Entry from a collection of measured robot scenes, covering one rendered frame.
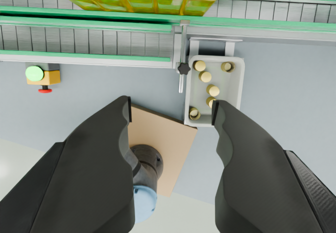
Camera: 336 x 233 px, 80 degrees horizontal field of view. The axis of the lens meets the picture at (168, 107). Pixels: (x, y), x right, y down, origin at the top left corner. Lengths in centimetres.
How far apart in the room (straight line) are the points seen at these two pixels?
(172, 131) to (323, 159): 61
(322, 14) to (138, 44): 50
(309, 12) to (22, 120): 97
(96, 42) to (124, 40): 8
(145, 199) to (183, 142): 26
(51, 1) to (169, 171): 63
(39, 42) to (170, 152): 52
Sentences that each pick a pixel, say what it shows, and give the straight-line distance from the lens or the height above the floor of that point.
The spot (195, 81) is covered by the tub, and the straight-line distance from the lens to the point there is 70.
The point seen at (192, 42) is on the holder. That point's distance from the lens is 71.
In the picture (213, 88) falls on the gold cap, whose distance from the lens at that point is 67.
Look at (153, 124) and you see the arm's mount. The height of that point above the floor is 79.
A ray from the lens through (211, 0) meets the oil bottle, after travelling 41.
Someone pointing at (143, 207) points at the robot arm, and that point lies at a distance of 57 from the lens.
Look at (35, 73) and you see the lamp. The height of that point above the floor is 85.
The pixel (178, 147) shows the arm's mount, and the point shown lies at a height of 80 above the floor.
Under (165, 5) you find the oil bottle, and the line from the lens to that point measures 45.
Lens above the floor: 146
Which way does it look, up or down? 77 degrees down
